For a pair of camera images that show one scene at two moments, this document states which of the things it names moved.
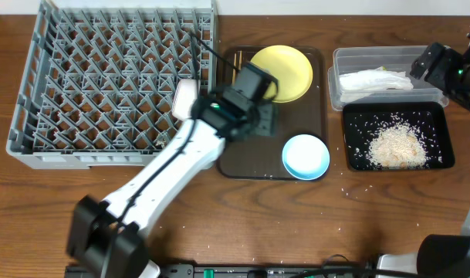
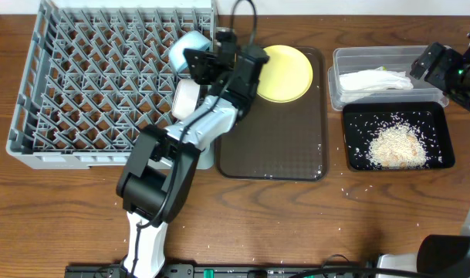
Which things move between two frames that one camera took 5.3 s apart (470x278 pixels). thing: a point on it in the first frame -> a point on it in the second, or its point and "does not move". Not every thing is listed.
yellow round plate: [289, 66] does not move
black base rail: [187, 270] does not move
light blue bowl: [306, 157] -> [189, 40]
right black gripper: [448, 56] does not move
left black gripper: [266, 122] -> [204, 66]
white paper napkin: [376, 79] does not move
